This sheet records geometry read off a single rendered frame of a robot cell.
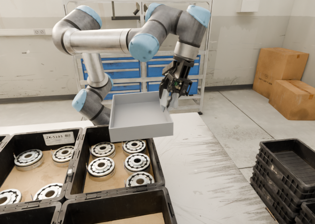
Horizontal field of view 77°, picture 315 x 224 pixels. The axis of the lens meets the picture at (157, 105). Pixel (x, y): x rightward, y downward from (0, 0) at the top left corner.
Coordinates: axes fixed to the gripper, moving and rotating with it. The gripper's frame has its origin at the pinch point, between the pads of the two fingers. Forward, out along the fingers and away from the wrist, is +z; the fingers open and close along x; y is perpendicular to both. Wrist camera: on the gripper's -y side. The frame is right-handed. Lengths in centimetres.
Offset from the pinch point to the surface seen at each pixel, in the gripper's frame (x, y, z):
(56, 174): -35, -1, 36
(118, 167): -11.5, 0.5, 29.5
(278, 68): 248, -203, -18
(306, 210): 87, 14, 37
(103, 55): -23, -187, 25
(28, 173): -45, -4, 39
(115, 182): -13.2, 8.2, 30.0
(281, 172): 87, -7, 31
